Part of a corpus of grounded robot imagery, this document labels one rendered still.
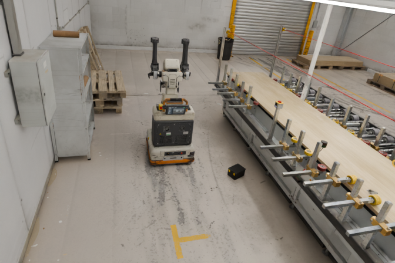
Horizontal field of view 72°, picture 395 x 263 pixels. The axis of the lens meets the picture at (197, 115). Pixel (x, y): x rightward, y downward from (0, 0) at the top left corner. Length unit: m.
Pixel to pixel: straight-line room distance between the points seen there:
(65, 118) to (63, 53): 0.83
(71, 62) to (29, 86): 0.93
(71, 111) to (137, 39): 6.49
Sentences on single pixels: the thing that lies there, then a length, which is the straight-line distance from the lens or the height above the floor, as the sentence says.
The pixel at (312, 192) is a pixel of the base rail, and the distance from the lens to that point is 2.88.
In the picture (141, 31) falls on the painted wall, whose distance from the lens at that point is 9.85.
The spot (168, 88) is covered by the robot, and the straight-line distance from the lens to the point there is 3.75.
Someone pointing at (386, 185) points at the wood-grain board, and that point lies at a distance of 3.04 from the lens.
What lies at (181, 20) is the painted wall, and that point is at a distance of 9.98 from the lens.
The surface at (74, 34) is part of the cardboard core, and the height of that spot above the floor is 1.60.
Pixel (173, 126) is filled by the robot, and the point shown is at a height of 0.61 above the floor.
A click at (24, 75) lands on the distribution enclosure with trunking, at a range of 2.65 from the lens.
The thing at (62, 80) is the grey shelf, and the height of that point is 1.17.
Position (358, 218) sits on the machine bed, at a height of 0.68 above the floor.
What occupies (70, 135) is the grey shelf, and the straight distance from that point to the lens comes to 3.89.
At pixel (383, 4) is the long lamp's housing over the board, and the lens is 2.76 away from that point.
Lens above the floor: 2.37
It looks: 26 degrees down
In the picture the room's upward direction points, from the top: 7 degrees clockwise
